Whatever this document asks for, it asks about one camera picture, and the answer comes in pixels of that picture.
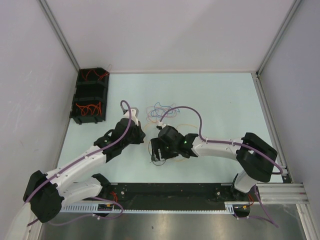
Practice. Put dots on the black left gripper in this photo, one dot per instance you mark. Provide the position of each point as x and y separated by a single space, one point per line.
140 134

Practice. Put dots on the aluminium frame rail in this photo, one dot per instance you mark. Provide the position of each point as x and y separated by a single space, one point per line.
282 193

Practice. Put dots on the black compartment storage bin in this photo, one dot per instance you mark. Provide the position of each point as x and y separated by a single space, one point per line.
89 101

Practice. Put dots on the aluminium corner post left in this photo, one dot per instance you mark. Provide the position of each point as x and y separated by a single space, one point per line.
54 24

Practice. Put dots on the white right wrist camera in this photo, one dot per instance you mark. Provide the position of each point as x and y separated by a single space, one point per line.
160 125

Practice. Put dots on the grey slotted cable duct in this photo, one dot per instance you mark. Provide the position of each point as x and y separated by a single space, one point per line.
149 207

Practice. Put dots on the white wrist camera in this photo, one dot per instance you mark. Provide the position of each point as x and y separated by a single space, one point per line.
132 113
160 125

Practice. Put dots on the aluminium corner post right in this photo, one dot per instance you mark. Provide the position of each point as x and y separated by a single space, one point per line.
279 35

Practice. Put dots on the aluminium corner post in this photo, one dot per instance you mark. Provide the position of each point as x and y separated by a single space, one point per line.
279 35
54 24

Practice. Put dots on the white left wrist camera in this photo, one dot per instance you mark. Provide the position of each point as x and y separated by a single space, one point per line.
132 113

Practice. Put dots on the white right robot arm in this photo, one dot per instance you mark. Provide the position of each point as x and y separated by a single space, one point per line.
256 157

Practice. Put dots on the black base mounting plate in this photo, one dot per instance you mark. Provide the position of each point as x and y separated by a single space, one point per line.
178 192

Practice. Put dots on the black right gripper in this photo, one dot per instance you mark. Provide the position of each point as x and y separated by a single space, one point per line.
157 143

